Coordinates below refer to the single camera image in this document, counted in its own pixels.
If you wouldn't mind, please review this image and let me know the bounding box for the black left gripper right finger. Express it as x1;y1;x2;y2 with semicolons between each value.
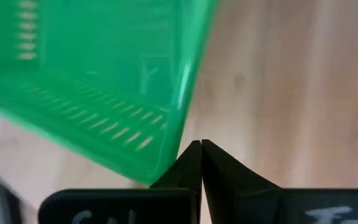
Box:
201;139;358;224

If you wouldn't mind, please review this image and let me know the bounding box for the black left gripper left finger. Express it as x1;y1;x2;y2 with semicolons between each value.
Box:
38;140;203;224

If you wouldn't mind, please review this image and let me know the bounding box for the green plastic slotted basket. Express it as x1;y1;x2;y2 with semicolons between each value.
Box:
0;0;220;185

